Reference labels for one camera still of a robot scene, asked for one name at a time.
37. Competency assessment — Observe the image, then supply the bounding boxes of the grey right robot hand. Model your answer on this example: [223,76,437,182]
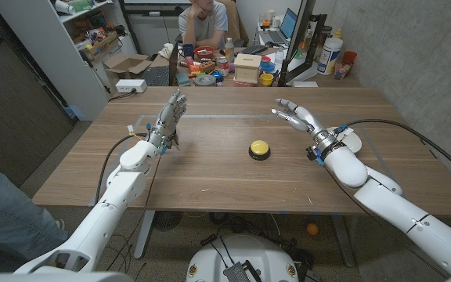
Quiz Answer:
[270,97,344,157]

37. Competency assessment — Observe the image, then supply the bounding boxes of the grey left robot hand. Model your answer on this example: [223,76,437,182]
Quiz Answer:
[146,89,188,152]

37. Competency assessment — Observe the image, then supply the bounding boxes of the yellow button with black base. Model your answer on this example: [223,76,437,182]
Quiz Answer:
[247,139,272,161]

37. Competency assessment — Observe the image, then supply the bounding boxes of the red bowl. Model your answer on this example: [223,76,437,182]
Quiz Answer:
[193,45,216,60]

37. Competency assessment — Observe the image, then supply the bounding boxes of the black laptop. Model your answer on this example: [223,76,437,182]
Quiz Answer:
[141,41,180,87]

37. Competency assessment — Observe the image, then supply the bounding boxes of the white power strip box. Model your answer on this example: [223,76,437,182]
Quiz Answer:
[114,78,148,94]

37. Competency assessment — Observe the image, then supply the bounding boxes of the clear glass with items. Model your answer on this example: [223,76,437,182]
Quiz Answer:
[334,58,352,81]

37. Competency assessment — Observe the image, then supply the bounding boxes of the white canister with blue label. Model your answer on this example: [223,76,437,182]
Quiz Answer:
[316,37,345,76]

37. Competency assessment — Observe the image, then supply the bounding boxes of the brown toy brick block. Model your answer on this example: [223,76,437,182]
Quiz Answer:
[199,59,216,74]

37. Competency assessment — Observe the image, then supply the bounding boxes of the stacked blue bowls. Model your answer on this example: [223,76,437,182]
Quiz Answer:
[259,56,276,74]

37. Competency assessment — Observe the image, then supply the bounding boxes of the open cardboard box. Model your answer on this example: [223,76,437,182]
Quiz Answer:
[102,52,154,76]

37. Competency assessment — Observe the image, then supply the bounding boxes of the red cup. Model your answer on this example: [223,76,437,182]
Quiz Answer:
[342,50,358,66]

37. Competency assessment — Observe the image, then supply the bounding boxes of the light wooden box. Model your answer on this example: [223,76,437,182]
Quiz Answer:
[233,53,262,85]

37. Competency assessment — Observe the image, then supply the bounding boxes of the black computer monitor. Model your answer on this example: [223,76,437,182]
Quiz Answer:
[278,0,321,87]

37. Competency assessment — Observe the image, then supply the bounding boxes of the black keyboard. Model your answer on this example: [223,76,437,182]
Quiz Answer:
[240,44,269,56]

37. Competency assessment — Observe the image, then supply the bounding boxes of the clear plastic bottle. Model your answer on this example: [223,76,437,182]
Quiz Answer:
[224,37,236,62]

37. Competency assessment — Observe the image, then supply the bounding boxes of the silver laptop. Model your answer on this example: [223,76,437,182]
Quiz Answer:
[258,7,299,45]

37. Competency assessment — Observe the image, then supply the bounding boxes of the black round mesh object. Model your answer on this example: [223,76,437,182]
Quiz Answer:
[153,210,183,232]

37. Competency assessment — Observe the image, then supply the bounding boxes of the cardboard box with clutter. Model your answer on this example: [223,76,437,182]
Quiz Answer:
[81,31,121,62]

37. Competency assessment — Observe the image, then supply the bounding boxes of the seated person in grey t-shirt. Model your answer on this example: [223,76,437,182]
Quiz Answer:
[178,0,229,50]

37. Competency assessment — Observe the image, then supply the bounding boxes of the grey metal table leg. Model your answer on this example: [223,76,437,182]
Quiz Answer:
[330,214,356,268]
[133,210,156,259]

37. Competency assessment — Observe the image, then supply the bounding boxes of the brown chair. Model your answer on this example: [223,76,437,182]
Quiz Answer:
[219,0,250,47]

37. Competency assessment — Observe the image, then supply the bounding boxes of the white shelf unit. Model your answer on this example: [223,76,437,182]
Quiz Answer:
[0,0,139,122]

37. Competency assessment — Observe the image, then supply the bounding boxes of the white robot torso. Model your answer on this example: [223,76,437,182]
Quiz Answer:
[186,233,300,282]

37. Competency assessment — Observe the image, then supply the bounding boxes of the standing person in jeans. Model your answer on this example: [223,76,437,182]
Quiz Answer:
[0,145,70,271]

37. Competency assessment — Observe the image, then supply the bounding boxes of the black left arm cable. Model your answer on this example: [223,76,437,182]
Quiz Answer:
[94,132,149,204]

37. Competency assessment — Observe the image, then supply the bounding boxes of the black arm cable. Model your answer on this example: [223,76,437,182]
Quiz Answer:
[342,118,451,184]
[94,132,149,204]

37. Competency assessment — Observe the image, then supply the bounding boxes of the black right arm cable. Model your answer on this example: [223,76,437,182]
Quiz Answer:
[342,118,451,184]

